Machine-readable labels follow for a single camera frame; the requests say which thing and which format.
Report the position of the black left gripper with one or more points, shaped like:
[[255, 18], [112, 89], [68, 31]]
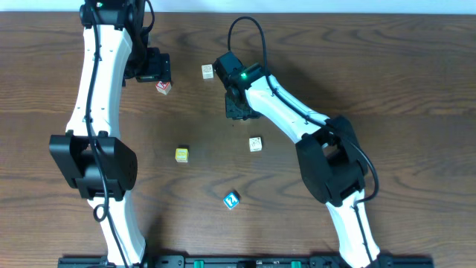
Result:
[[155, 77]]

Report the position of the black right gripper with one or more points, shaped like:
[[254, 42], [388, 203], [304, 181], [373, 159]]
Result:
[[240, 112]]

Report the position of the red letter A wooden block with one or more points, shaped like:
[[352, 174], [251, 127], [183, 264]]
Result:
[[163, 87]]

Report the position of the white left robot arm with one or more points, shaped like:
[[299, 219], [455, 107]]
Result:
[[90, 154]]

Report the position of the plain picture wooden block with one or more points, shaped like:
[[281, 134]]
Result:
[[255, 144]]

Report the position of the yellow-edged picture wooden block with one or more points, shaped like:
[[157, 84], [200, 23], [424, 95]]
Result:
[[207, 71]]

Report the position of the yellow letter B wooden block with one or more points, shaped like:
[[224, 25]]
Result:
[[182, 155]]

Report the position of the blue number 2 wooden block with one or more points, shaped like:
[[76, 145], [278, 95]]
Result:
[[231, 200]]

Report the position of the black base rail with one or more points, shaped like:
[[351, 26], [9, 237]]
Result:
[[319, 261]]

